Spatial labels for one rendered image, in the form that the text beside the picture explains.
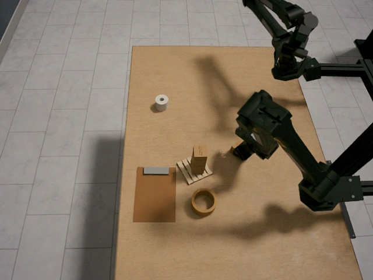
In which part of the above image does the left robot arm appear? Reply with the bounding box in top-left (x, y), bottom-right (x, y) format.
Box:
top-left (235, 89), bottom-right (340, 208)

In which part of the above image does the small square wooden pallet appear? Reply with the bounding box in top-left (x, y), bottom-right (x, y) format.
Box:
top-left (177, 156), bottom-right (213, 185)

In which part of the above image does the brown clipboard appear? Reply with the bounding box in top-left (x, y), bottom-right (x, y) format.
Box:
top-left (133, 167), bottom-right (176, 222)

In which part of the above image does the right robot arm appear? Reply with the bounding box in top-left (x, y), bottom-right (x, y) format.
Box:
top-left (242, 0), bottom-right (319, 76)

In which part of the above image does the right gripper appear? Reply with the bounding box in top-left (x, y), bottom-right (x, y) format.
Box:
top-left (274, 42), bottom-right (311, 76)

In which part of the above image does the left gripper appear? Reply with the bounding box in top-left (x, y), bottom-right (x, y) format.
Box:
top-left (233, 141), bottom-right (255, 161)

